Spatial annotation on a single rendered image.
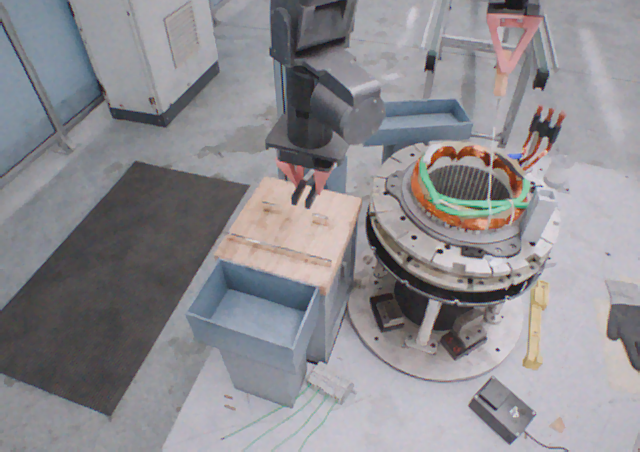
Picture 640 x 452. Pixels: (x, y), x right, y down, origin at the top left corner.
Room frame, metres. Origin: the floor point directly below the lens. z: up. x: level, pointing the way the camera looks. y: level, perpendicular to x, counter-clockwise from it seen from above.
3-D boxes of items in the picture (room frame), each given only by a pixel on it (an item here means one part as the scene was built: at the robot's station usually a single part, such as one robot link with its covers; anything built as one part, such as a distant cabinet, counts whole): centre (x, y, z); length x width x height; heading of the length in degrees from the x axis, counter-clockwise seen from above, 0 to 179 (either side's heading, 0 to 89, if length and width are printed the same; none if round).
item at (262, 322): (0.35, 0.11, 0.92); 0.17 x 0.11 x 0.28; 71
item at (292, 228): (0.49, 0.06, 1.05); 0.20 x 0.19 x 0.02; 161
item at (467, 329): (0.42, -0.28, 0.85); 0.06 x 0.04 x 0.05; 118
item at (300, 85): (0.45, 0.01, 1.35); 0.07 x 0.06 x 0.07; 37
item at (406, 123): (0.83, -0.20, 0.92); 0.25 x 0.11 x 0.28; 98
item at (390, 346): (0.53, -0.24, 0.80); 0.39 x 0.39 x 0.01
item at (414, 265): (0.40, -0.17, 1.05); 0.09 x 0.04 x 0.01; 76
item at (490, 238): (0.53, -0.24, 1.05); 0.22 x 0.22 x 0.12
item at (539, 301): (0.46, -0.45, 0.80); 0.22 x 0.04 x 0.03; 157
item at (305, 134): (0.46, 0.02, 1.29); 0.10 x 0.07 x 0.07; 72
